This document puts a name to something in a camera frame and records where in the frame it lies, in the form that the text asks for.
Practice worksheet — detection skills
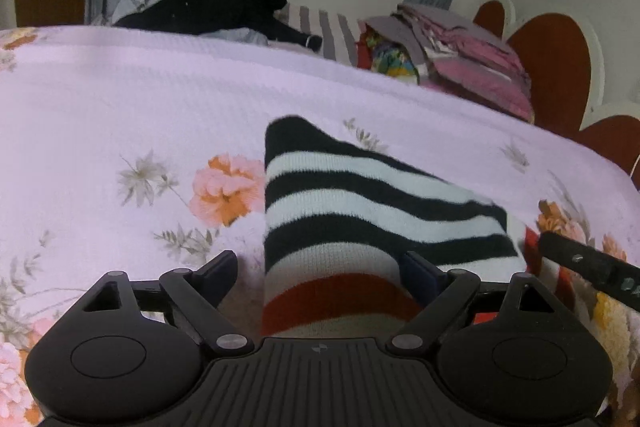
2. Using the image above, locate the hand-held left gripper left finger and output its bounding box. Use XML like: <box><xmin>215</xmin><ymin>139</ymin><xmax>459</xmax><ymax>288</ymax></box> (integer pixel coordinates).
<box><xmin>80</xmin><ymin>250</ymin><xmax>255</xmax><ymax>356</ymax></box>

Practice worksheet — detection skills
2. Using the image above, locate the black clothes pile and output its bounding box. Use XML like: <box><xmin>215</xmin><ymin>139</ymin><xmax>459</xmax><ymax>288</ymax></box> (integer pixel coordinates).
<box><xmin>112</xmin><ymin>0</ymin><xmax>325</xmax><ymax>54</ymax></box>

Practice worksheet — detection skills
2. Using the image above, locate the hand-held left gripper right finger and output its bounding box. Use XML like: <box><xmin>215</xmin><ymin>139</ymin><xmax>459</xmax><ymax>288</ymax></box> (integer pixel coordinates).
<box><xmin>389</xmin><ymin>251</ymin><xmax>557</xmax><ymax>354</ymax></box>

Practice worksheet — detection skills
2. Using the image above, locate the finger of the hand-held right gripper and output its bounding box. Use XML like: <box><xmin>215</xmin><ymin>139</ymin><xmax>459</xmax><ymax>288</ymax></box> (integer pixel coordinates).
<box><xmin>539</xmin><ymin>231</ymin><xmax>640</xmax><ymax>309</ymax></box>

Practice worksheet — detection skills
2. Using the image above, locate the colourful printed cloth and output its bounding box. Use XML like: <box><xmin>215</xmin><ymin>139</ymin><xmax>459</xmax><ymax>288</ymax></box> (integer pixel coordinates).
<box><xmin>356</xmin><ymin>27</ymin><xmax>422</xmax><ymax>84</ymax></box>

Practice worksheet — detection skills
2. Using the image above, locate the pink floral bed sheet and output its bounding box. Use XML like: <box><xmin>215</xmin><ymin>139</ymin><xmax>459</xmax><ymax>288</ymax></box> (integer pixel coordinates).
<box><xmin>0</xmin><ymin>24</ymin><xmax>640</xmax><ymax>427</ymax></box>

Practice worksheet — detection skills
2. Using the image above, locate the black white red striped sock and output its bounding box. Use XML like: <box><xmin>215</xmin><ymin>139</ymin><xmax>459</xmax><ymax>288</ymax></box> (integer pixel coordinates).
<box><xmin>260</xmin><ymin>114</ymin><xmax>529</xmax><ymax>339</ymax></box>

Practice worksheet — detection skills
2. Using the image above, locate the grey white striped cloth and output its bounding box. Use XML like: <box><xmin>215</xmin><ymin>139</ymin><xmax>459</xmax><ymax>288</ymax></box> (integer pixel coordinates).
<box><xmin>277</xmin><ymin>3</ymin><xmax>372</xmax><ymax>68</ymax></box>

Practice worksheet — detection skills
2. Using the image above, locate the red and white headboard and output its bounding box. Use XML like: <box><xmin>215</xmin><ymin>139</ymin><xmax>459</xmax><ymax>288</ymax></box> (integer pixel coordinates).
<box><xmin>472</xmin><ymin>0</ymin><xmax>640</xmax><ymax>175</ymax></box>

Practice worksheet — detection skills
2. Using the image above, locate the pink folded clothes stack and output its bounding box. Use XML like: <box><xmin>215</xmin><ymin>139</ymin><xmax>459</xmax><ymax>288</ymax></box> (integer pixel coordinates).
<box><xmin>365</xmin><ymin>2</ymin><xmax>537</xmax><ymax>124</ymax></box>

